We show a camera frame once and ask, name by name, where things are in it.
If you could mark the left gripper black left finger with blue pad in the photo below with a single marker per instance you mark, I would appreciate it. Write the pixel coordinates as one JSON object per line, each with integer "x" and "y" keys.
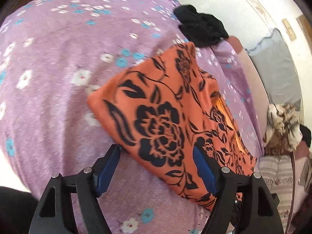
{"x": 54, "y": 212}

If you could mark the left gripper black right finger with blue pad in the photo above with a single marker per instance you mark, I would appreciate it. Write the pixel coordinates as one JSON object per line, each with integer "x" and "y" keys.
{"x": 244, "y": 202}

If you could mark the orange black floral garment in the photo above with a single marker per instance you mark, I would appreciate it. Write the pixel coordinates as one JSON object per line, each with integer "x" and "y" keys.
{"x": 159, "y": 110}

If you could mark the black clothing pile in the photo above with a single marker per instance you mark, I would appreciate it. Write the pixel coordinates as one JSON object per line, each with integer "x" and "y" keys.
{"x": 204, "y": 30}

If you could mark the striped floral cushion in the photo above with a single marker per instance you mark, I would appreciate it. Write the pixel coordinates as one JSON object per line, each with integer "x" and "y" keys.
{"x": 282, "y": 176}

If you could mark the beige brown patterned cloth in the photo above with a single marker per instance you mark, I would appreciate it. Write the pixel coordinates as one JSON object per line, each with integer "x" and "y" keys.
{"x": 282, "y": 135}

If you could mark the dark cloth behind pile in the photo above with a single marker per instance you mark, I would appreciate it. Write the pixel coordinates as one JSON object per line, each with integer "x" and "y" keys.
{"x": 306, "y": 135}

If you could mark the pink mattress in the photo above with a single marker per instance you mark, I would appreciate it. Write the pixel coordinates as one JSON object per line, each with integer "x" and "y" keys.
{"x": 258, "y": 93}

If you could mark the grey pillow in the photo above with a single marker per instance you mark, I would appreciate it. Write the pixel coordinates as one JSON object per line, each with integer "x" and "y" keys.
{"x": 274, "y": 64}

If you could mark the purple floral bedsheet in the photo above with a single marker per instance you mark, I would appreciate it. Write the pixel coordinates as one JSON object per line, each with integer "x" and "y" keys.
{"x": 54, "y": 53}

